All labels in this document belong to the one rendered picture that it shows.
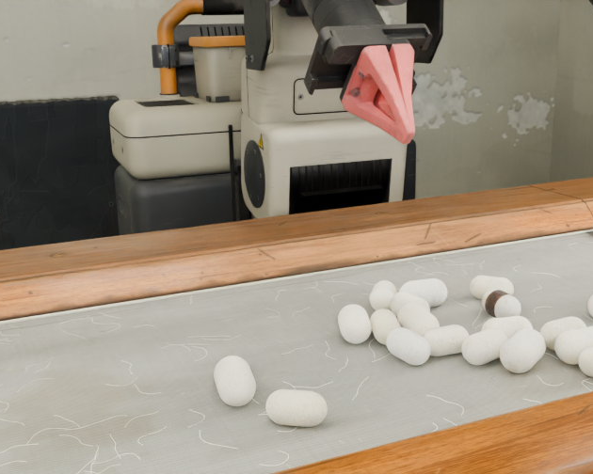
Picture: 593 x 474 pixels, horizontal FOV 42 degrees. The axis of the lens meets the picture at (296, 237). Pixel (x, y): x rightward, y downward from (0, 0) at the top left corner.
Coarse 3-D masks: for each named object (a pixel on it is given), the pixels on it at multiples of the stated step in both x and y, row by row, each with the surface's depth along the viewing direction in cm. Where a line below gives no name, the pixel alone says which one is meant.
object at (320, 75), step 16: (336, 0) 68; (352, 0) 67; (368, 0) 68; (320, 16) 69; (336, 16) 67; (352, 16) 66; (368, 16) 66; (320, 32) 64; (384, 32) 66; (400, 32) 66; (416, 32) 67; (320, 48) 64; (416, 48) 69; (320, 64) 66; (304, 80) 68; (320, 80) 67; (336, 80) 68
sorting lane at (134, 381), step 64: (448, 256) 69; (512, 256) 69; (576, 256) 69; (64, 320) 56; (128, 320) 56; (192, 320) 56; (256, 320) 55; (320, 320) 55; (448, 320) 54; (0, 384) 46; (64, 384) 46; (128, 384) 46; (192, 384) 46; (256, 384) 45; (320, 384) 45; (384, 384) 45; (448, 384) 45; (512, 384) 45; (576, 384) 44; (0, 448) 39; (64, 448) 39; (128, 448) 39; (192, 448) 39; (256, 448) 38; (320, 448) 38
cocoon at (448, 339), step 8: (432, 328) 48; (440, 328) 48; (448, 328) 48; (456, 328) 48; (464, 328) 49; (424, 336) 48; (432, 336) 48; (440, 336) 48; (448, 336) 48; (456, 336) 48; (464, 336) 48; (432, 344) 48; (440, 344) 48; (448, 344) 48; (456, 344) 48; (432, 352) 48; (440, 352) 48; (448, 352) 48; (456, 352) 48
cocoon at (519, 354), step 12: (516, 336) 46; (528, 336) 46; (540, 336) 47; (504, 348) 46; (516, 348) 45; (528, 348) 45; (540, 348) 46; (504, 360) 46; (516, 360) 45; (528, 360) 45; (516, 372) 46
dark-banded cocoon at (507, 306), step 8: (504, 296) 54; (512, 296) 54; (496, 304) 54; (504, 304) 53; (512, 304) 53; (520, 304) 53; (496, 312) 54; (504, 312) 53; (512, 312) 53; (520, 312) 53
